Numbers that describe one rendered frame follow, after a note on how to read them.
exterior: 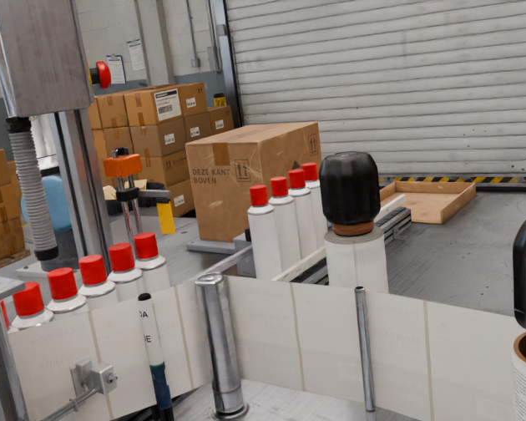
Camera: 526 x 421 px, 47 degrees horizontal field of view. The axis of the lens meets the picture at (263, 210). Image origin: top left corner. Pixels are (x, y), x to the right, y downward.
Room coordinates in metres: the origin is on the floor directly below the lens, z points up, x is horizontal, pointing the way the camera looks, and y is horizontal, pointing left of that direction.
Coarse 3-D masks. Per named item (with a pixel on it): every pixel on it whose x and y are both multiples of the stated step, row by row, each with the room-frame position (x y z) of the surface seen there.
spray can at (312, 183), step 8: (304, 168) 1.28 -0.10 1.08; (312, 168) 1.27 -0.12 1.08; (312, 176) 1.27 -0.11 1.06; (312, 184) 1.27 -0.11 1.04; (312, 192) 1.26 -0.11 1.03; (320, 192) 1.27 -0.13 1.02; (312, 200) 1.26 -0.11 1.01; (320, 200) 1.27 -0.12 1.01; (312, 208) 1.26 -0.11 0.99; (320, 208) 1.27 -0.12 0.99; (320, 216) 1.27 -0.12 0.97; (320, 224) 1.27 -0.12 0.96; (320, 232) 1.26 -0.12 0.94; (320, 240) 1.26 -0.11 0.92
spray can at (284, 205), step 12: (276, 180) 1.17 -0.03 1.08; (276, 192) 1.17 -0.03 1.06; (288, 192) 1.18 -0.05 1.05; (276, 204) 1.16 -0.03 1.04; (288, 204) 1.16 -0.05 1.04; (276, 216) 1.16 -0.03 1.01; (288, 216) 1.16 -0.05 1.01; (276, 228) 1.16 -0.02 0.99; (288, 228) 1.16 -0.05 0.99; (288, 240) 1.16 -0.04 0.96; (288, 252) 1.16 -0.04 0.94; (288, 264) 1.16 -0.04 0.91; (300, 276) 1.16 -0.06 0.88
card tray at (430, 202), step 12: (384, 192) 1.86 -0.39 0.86; (396, 192) 1.93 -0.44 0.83; (408, 192) 1.90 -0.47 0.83; (420, 192) 1.88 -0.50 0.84; (432, 192) 1.86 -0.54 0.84; (444, 192) 1.83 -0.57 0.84; (456, 192) 1.81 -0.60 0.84; (468, 192) 1.73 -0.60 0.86; (384, 204) 1.80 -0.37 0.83; (408, 204) 1.77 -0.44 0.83; (420, 204) 1.75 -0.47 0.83; (432, 204) 1.73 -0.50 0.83; (444, 204) 1.72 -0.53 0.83; (456, 204) 1.63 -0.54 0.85; (420, 216) 1.62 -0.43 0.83; (432, 216) 1.61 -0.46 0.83; (444, 216) 1.56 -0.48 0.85
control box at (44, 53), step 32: (0, 0) 0.81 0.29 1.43; (32, 0) 0.82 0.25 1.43; (64, 0) 0.84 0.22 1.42; (0, 32) 0.81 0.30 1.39; (32, 32) 0.82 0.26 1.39; (64, 32) 0.83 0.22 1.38; (32, 64) 0.82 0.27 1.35; (64, 64) 0.83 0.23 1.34; (32, 96) 0.81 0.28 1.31; (64, 96) 0.83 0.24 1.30
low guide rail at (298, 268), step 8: (392, 200) 1.53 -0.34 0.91; (400, 200) 1.55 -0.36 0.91; (384, 208) 1.47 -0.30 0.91; (392, 208) 1.51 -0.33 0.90; (376, 216) 1.43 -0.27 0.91; (320, 248) 1.22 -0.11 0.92; (312, 256) 1.18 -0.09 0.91; (320, 256) 1.21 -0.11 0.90; (296, 264) 1.15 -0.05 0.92; (304, 264) 1.15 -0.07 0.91; (312, 264) 1.18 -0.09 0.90; (288, 272) 1.11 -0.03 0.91; (296, 272) 1.13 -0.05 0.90; (272, 280) 1.08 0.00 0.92; (280, 280) 1.08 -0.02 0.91; (288, 280) 1.11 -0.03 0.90
